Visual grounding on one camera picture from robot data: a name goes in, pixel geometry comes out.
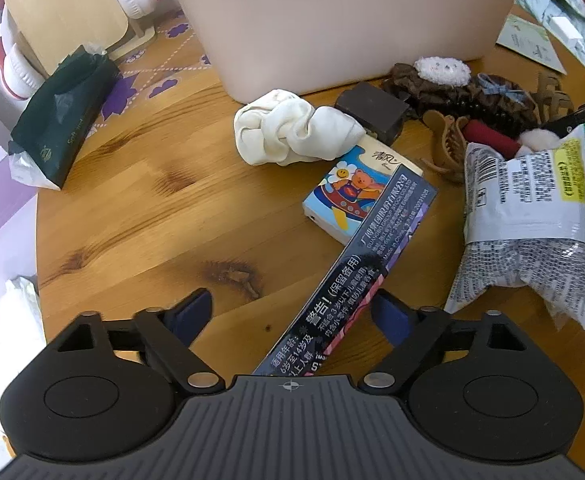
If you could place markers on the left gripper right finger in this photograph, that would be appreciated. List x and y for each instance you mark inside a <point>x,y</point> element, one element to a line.
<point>417,337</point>

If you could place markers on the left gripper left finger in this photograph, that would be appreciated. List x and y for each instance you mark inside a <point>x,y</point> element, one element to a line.
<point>166,336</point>

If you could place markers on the long dark printed box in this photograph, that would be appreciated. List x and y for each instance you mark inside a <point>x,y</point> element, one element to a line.
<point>353,279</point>

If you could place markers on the green white snack bag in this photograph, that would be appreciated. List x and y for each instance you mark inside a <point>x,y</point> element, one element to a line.
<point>525,225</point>

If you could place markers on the cartoon bear tissue pack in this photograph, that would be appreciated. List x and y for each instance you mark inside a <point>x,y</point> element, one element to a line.
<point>344,197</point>

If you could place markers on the tan hair claw clip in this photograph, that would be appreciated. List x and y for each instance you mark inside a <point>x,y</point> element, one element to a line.
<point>448,145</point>

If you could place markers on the brown scrunchie with white puff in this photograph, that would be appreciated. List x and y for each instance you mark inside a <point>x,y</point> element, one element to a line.
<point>449,87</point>

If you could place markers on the white cloth scrunchie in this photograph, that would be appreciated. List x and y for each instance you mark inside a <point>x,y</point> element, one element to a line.
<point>281,128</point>

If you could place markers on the pale green paper packet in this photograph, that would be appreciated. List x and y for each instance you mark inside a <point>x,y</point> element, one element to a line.
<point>530,41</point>

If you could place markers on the dark brown small box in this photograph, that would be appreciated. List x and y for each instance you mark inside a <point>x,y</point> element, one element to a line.
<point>375,110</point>

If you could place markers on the dark green tissue packet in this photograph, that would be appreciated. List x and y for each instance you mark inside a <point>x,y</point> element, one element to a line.
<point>52,129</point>

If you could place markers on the purple flower table mat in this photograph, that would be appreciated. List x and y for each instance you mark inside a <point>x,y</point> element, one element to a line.
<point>149,74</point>

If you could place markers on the beige plastic storage bin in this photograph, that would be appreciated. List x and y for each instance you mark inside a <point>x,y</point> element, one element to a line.
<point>309,45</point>

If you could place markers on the wooden headphone stand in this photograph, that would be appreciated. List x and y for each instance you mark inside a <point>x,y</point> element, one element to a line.
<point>50,30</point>

